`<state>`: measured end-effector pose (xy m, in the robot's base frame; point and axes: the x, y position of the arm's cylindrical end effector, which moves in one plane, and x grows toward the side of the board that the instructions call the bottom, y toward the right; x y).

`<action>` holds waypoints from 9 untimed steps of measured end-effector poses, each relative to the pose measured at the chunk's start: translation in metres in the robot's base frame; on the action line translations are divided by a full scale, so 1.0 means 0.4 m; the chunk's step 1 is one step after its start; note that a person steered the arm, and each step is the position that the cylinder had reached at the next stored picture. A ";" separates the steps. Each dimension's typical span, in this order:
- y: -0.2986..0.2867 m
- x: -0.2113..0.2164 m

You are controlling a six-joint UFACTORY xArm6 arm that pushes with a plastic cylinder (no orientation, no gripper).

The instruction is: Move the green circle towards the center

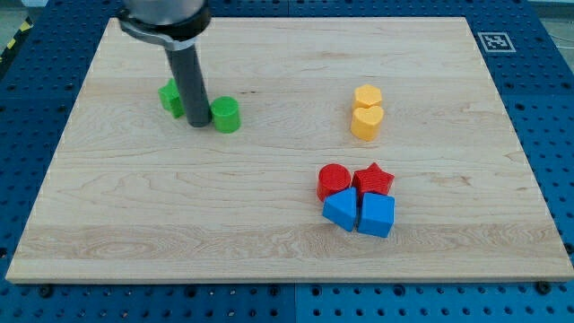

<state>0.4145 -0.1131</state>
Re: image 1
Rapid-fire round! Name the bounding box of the yellow hexagon block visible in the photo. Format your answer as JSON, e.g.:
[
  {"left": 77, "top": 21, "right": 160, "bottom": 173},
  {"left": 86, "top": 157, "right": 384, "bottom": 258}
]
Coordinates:
[{"left": 352, "top": 84, "right": 383, "bottom": 109}]

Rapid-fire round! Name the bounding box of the light wooden board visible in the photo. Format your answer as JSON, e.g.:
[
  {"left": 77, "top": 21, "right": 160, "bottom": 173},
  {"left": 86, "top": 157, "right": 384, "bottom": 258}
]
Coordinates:
[{"left": 6, "top": 17, "right": 573, "bottom": 284}]

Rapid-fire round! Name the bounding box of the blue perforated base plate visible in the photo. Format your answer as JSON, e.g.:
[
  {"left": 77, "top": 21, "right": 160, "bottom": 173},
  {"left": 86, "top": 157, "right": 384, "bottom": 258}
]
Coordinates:
[{"left": 1, "top": 1, "right": 573, "bottom": 322}]

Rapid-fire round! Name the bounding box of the red star block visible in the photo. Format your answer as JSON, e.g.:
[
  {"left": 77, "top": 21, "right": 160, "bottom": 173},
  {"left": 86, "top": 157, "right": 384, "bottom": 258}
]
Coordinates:
[{"left": 352, "top": 162, "right": 395, "bottom": 197}]

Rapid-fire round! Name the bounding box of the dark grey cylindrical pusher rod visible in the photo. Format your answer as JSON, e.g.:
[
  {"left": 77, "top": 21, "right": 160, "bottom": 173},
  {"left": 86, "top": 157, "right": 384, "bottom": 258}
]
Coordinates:
[{"left": 165, "top": 45, "right": 212, "bottom": 127}]

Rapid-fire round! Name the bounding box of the green cylinder block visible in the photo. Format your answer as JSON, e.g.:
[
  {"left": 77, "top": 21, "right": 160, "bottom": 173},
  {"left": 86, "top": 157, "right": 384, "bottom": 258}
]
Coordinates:
[{"left": 210, "top": 96, "right": 241, "bottom": 134}]

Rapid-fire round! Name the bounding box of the red cylinder block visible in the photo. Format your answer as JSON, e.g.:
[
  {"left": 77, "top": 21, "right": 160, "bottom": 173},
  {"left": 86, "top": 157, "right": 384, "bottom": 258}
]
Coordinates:
[{"left": 316, "top": 163, "right": 351, "bottom": 202}]

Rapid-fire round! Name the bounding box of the green star block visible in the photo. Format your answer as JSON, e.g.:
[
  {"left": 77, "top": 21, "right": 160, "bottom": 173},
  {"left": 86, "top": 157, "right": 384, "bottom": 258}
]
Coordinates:
[{"left": 158, "top": 78, "right": 185, "bottom": 118}]

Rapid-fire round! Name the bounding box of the blue cube block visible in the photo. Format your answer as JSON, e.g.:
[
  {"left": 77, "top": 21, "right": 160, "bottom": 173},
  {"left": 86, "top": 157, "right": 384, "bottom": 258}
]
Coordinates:
[{"left": 357, "top": 193, "right": 396, "bottom": 238}]

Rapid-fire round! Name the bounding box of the yellow heart block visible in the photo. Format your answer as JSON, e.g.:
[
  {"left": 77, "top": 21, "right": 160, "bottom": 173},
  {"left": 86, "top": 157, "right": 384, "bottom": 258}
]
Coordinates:
[{"left": 350, "top": 106, "right": 385, "bottom": 141}]

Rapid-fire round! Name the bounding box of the white fiducial marker tag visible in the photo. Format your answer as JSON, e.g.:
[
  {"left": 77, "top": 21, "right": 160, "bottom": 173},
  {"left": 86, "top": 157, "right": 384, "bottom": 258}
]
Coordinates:
[{"left": 477, "top": 31, "right": 516, "bottom": 53}]

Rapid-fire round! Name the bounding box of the blue triangle block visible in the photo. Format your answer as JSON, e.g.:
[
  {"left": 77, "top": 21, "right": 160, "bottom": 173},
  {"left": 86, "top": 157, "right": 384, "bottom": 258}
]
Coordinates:
[{"left": 322, "top": 187, "right": 357, "bottom": 231}]

